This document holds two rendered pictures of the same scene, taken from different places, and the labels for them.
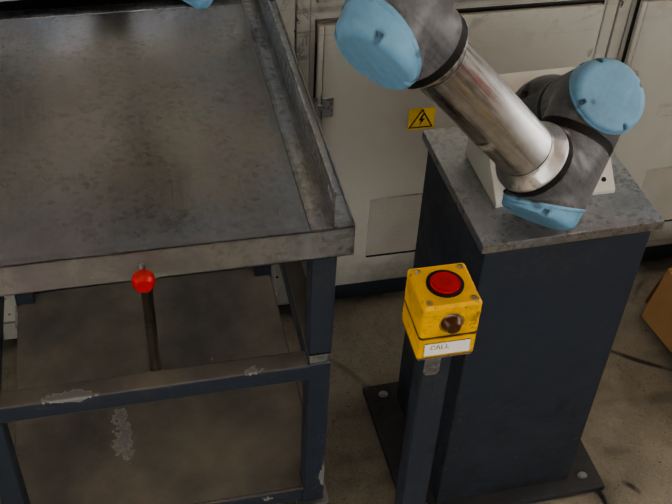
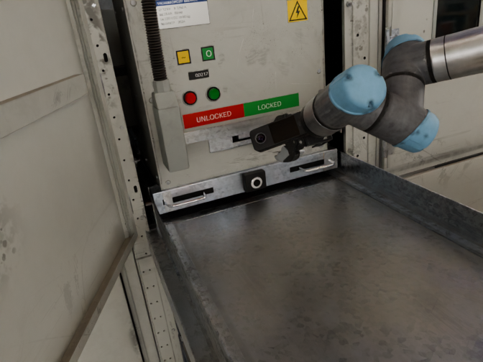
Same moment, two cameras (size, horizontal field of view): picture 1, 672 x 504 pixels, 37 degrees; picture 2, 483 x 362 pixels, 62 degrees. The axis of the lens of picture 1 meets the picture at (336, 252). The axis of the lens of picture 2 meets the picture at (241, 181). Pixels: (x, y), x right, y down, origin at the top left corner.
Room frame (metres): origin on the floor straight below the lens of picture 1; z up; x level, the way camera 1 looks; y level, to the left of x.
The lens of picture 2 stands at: (0.69, 0.57, 1.31)
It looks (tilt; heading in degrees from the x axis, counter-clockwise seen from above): 22 degrees down; 355
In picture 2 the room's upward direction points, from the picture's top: 7 degrees counter-clockwise
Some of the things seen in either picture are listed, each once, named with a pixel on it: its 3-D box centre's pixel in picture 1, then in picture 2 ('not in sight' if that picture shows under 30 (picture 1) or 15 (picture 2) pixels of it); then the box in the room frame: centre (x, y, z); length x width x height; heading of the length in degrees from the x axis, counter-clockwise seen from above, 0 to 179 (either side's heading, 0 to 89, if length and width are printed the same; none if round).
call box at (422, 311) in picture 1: (440, 310); not in sight; (0.93, -0.14, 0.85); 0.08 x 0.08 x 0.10; 15
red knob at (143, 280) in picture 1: (142, 276); not in sight; (0.99, 0.27, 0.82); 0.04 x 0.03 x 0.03; 15
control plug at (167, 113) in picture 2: not in sight; (169, 130); (1.59, 0.64, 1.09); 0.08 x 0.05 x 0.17; 15
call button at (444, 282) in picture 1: (444, 285); not in sight; (0.93, -0.14, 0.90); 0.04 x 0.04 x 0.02
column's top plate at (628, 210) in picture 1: (537, 177); not in sight; (1.38, -0.34, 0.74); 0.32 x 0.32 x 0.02; 16
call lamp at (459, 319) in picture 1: (452, 326); not in sight; (0.88, -0.16, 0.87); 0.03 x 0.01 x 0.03; 105
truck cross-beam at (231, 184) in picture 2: not in sight; (249, 177); (1.73, 0.46, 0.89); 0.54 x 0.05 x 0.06; 105
